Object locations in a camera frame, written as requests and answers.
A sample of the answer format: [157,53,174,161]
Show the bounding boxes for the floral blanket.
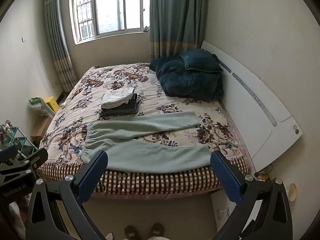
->
[37,62,250,180]

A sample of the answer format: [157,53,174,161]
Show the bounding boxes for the dark teal duvet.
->
[149,55,224,103]

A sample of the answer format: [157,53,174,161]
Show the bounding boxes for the dark teal pillow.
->
[179,49,224,73]

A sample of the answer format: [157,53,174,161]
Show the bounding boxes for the folded dark grey garment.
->
[100,94,142,117]

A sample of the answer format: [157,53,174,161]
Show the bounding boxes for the white headboard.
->
[201,40,303,172]

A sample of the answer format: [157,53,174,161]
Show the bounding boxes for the teal rack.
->
[0,120,39,160]

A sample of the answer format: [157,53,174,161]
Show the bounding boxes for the grey-green curtain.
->
[149,0,209,60]
[44,0,78,93]

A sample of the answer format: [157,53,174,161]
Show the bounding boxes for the window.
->
[67,0,152,45]

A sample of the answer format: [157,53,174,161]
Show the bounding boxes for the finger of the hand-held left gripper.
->
[10,148,48,174]
[0,144,20,166]

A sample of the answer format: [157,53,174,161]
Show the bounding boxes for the clear plastic bag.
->
[29,97,54,118]

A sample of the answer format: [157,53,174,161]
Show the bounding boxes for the plaid bed sheet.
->
[35,160,250,198]

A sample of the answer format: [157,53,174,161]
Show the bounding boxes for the yellow box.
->
[41,96,60,117]

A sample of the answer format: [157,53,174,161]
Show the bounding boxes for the light green pants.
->
[81,111,210,174]

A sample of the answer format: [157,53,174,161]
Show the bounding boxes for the black cable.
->
[254,164,272,181]

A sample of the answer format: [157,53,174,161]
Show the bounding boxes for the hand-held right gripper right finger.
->
[210,150,293,240]

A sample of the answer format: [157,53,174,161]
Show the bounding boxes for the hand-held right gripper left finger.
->
[26,150,109,240]

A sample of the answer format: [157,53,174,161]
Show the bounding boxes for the white round lid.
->
[287,184,298,202]

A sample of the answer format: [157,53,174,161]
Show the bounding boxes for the wooden nightstand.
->
[31,116,54,143]

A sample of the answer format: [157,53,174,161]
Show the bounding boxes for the brown slipper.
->
[149,223,165,239]
[124,225,140,240]

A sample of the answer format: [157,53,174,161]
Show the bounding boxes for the folded white garment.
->
[101,87,135,109]

